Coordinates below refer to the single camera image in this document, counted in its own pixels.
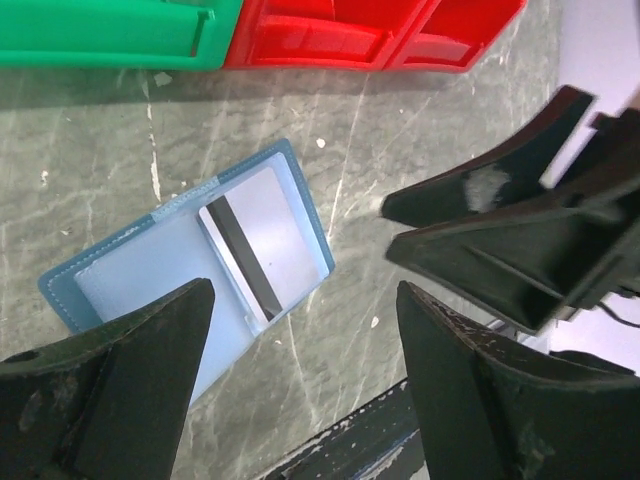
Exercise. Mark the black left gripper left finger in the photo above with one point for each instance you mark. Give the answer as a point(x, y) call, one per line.
point(109, 403)

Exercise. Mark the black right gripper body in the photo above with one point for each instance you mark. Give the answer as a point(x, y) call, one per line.
point(604, 178)

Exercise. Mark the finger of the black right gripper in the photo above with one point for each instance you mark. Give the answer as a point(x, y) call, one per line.
point(508, 262)
point(505, 175)

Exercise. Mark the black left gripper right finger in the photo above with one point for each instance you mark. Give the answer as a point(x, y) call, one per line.
point(490, 407)

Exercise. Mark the red plastic bin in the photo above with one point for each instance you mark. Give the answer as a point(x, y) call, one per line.
point(357, 35)
point(451, 35)

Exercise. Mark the blue card holder wallet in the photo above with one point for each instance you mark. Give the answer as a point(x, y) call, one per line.
point(169, 247)

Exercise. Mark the green plastic bin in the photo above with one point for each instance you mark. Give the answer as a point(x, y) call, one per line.
point(159, 35)

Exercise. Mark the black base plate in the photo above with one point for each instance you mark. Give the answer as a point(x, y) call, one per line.
point(379, 440)

